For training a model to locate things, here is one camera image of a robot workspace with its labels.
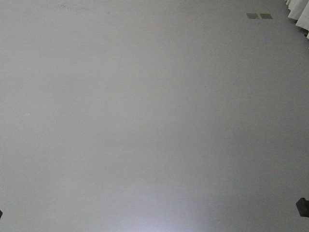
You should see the grey floor plate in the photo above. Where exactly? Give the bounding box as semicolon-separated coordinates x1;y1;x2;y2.
259;13;273;19
246;13;259;19

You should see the left grey floor plate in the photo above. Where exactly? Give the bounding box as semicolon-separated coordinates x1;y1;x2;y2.
246;13;259;19

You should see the white curtain cloth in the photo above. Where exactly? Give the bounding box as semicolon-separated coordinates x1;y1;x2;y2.
285;0;309;30

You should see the right grey floor plate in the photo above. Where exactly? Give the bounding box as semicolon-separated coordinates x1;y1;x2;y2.
259;13;273;19

